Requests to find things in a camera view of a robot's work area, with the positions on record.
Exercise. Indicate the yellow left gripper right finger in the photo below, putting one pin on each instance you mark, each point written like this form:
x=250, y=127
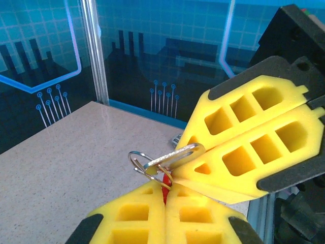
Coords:
x=203, y=223

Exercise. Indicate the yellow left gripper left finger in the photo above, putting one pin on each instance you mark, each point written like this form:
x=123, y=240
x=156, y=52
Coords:
x=132, y=223

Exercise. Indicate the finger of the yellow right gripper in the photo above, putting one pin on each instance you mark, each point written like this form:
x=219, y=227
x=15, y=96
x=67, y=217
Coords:
x=269, y=142
x=228, y=101

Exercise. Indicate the red key tag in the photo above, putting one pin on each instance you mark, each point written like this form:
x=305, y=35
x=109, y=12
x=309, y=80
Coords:
x=166, y=186

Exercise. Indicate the silver keyring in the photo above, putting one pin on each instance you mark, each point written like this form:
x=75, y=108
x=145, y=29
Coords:
x=130, y=157

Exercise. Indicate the silver key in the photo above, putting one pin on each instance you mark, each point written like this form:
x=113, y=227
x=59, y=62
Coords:
x=177, y=153

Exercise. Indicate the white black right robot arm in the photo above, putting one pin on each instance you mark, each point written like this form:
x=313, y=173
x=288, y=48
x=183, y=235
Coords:
x=299, y=218

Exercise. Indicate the white printed label tag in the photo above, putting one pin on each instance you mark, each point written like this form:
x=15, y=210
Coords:
x=175, y=139

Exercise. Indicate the aluminium side rail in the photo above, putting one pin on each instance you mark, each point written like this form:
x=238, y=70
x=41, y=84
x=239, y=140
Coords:
x=259, y=221

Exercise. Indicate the aluminium frame post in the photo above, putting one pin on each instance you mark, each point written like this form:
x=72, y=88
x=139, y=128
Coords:
x=92, y=50

